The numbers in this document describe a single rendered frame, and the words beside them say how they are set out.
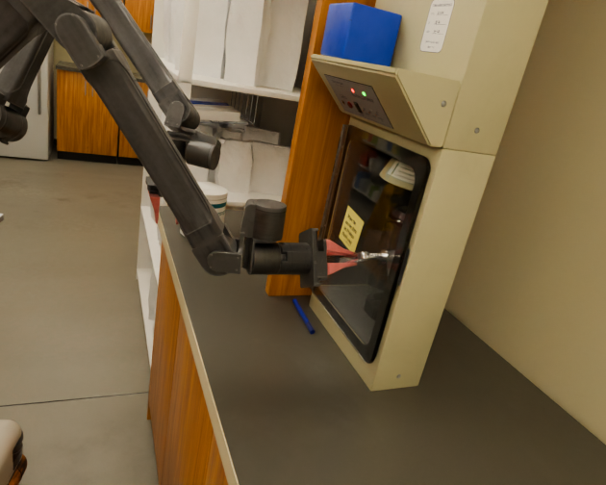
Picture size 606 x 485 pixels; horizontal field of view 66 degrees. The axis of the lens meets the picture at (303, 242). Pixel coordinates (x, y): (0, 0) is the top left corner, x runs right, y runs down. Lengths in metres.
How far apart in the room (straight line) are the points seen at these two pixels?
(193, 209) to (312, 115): 0.41
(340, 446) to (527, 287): 0.61
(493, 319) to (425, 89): 0.72
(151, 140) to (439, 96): 0.43
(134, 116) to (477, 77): 0.51
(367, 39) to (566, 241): 0.60
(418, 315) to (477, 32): 0.47
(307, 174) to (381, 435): 0.57
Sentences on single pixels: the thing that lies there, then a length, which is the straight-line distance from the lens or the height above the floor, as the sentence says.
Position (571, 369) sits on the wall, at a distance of 1.17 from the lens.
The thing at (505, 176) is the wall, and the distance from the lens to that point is 1.27.
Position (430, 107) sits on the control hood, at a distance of 0.74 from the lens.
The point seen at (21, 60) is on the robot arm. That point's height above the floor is 1.38.
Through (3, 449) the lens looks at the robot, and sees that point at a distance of 1.77.
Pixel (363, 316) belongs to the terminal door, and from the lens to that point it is 0.92.
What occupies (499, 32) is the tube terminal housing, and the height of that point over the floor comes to 1.59.
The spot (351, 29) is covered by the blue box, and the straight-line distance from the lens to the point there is 0.88.
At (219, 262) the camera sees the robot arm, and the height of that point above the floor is 1.17.
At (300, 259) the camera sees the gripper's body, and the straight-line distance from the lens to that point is 0.81.
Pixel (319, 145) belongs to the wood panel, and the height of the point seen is 1.33.
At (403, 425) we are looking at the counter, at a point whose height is 0.94.
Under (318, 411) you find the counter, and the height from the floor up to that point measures 0.94.
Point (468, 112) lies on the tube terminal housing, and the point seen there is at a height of 1.47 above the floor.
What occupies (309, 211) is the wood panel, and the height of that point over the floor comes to 1.17.
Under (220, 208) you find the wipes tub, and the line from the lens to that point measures 1.42.
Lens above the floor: 1.50
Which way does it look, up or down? 21 degrees down
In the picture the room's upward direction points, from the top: 12 degrees clockwise
